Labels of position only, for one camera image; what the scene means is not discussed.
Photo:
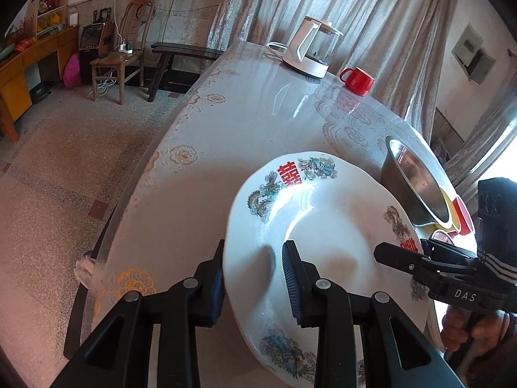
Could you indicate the wooden chair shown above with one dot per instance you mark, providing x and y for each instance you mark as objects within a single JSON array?
[{"x": 117, "y": 62}]

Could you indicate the grey curtain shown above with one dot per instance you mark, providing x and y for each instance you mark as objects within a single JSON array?
[
  {"x": 363, "y": 16},
  {"x": 480, "y": 137}
]

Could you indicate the red bowl with white inside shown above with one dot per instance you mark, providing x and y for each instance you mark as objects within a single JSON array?
[{"x": 464, "y": 218}]

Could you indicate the wooden cabinet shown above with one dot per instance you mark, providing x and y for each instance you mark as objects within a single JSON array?
[{"x": 20, "y": 68}]

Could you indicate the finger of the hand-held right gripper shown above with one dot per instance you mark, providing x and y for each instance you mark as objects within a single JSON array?
[
  {"x": 400, "y": 255},
  {"x": 448, "y": 248}
]

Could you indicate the white power strip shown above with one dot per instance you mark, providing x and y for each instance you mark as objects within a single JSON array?
[{"x": 126, "y": 47}]

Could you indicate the dark wooden bench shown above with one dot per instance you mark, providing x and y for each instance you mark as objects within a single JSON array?
[{"x": 181, "y": 51}]

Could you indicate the red artificial flowers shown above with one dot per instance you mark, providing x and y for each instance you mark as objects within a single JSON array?
[{"x": 16, "y": 32}]

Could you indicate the glass display case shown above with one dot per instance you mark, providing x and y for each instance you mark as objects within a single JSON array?
[{"x": 50, "y": 22}]

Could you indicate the red mug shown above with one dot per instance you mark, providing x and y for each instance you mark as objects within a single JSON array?
[{"x": 357, "y": 81}]

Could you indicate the white glass electric kettle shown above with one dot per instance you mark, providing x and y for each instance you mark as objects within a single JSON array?
[{"x": 313, "y": 48}]

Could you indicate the yellow bowl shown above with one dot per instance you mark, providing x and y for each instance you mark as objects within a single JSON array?
[{"x": 451, "y": 214}]

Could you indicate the black speaker box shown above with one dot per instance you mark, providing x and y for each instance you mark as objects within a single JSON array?
[{"x": 93, "y": 42}]

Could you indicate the person's right hand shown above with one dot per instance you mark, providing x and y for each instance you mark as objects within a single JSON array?
[{"x": 454, "y": 329}]

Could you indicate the floral lace tablecloth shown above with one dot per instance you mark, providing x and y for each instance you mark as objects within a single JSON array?
[{"x": 242, "y": 121}]

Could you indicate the pink bag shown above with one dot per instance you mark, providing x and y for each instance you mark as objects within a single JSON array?
[{"x": 72, "y": 72}]

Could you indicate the stainless steel bowl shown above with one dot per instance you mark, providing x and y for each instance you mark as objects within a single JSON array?
[{"x": 420, "y": 182}]

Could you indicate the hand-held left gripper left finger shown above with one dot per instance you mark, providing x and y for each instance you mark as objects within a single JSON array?
[{"x": 218, "y": 299}]

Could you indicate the white plate with dragon print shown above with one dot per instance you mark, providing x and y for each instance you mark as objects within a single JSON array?
[{"x": 343, "y": 218}]

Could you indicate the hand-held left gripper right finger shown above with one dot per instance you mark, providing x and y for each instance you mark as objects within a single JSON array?
[{"x": 291, "y": 279}]

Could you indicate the wall electrical box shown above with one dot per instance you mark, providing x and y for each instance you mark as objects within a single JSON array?
[{"x": 470, "y": 54}]

